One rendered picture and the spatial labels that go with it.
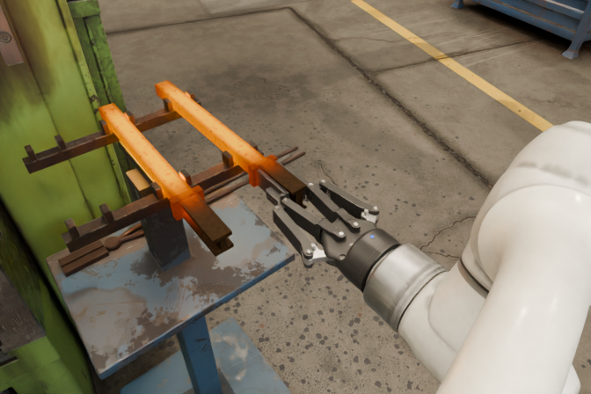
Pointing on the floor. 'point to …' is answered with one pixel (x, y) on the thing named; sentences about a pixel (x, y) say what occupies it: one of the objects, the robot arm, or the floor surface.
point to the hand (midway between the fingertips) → (280, 184)
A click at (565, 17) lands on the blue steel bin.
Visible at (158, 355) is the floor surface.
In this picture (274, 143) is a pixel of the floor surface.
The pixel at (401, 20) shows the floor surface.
